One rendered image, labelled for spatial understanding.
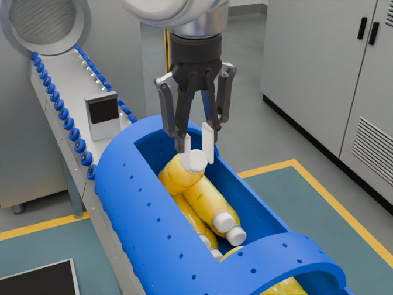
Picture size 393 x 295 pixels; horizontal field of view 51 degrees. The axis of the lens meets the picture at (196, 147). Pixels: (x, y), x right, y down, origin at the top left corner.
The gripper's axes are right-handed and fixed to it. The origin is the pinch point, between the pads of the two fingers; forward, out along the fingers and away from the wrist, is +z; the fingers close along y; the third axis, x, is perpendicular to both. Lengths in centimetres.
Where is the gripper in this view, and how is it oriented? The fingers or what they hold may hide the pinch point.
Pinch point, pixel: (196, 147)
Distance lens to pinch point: 70.0
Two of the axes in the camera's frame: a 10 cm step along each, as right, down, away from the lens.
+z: 0.0, 8.2, 5.7
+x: 4.7, 5.0, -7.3
